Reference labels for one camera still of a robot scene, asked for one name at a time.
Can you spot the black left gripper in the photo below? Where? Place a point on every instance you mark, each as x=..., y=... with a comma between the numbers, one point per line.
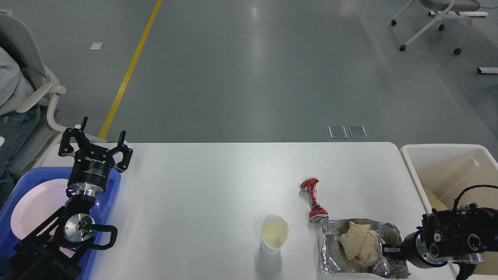
x=91, y=171

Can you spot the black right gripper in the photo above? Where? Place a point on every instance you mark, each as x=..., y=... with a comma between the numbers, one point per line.
x=415, y=251

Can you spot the brown paper wad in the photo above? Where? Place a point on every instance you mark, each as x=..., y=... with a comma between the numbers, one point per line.
x=361, y=244

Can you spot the silver foil wrapper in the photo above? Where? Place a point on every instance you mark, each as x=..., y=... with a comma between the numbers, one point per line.
x=334, y=260

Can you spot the large brown paper bag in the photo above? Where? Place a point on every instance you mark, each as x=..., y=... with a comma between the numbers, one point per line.
x=434, y=202

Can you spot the pink plate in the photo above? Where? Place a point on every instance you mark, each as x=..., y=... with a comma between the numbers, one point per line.
x=37, y=205

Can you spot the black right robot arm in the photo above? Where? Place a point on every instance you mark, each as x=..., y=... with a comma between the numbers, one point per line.
x=459, y=235

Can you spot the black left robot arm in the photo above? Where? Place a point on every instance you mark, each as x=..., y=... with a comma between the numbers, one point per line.
x=53, y=250

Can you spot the seated person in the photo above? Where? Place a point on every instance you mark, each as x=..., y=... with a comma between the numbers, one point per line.
x=15, y=127

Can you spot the crushed red can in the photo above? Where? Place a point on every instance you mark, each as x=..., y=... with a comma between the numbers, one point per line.
x=317, y=212

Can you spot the white plastic bin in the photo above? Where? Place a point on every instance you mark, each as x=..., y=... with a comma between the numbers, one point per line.
x=446, y=170

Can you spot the white floor tag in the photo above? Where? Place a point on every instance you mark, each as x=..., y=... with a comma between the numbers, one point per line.
x=96, y=46

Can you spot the white paper cup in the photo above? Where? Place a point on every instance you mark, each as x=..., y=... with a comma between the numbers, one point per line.
x=274, y=232

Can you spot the right floor plate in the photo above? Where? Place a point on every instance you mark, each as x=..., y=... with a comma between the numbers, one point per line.
x=357, y=131

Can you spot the floor plate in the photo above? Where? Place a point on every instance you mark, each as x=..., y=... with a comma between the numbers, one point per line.
x=357, y=131
x=337, y=132

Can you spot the left floor plate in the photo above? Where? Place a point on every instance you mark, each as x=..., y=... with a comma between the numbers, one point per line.
x=337, y=132

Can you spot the grey office chair left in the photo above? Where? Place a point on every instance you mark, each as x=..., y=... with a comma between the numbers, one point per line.
x=18, y=41

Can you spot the white bar on floor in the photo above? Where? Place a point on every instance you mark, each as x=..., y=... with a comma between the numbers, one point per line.
x=487, y=70

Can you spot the white bar far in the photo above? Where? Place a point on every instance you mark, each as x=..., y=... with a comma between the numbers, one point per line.
x=461, y=13

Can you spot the white rolling chair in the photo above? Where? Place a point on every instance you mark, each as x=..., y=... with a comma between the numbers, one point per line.
x=446, y=6

